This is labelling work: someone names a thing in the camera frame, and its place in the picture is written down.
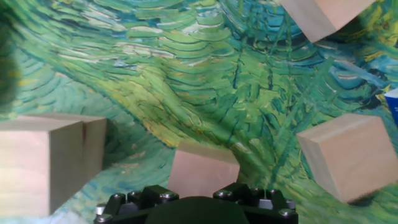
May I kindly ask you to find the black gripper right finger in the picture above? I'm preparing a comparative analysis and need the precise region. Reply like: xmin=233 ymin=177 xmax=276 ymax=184
xmin=213 ymin=182 xmax=299 ymax=224

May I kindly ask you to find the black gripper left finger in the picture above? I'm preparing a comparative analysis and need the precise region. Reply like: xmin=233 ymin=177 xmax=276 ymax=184
xmin=93 ymin=184 xmax=180 ymax=224

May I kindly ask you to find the large wooden cube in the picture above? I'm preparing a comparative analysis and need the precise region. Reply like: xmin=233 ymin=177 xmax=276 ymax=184
xmin=296 ymin=113 xmax=398 ymax=205
xmin=279 ymin=0 xmax=377 ymax=44
xmin=0 ymin=164 xmax=105 ymax=218
xmin=0 ymin=113 xmax=108 ymax=175
xmin=167 ymin=140 xmax=241 ymax=199

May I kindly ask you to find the green blue painted cloth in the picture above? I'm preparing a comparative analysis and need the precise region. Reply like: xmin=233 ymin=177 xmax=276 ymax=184
xmin=0 ymin=0 xmax=398 ymax=224

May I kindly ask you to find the blue tissue pack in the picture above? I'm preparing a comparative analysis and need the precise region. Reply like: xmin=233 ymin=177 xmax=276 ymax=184
xmin=384 ymin=88 xmax=398 ymax=128

